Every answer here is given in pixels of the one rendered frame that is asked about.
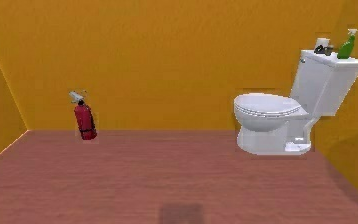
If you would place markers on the small dark grey object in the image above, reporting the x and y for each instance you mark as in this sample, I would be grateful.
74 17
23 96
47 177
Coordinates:
324 50

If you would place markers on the red fire extinguisher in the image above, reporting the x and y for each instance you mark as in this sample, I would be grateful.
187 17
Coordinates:
85 122

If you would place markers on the green spray bottle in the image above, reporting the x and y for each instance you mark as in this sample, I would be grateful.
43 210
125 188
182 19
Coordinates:
346 48

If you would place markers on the white toilet paper roll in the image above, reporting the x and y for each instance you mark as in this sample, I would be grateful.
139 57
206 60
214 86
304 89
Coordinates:
322 42

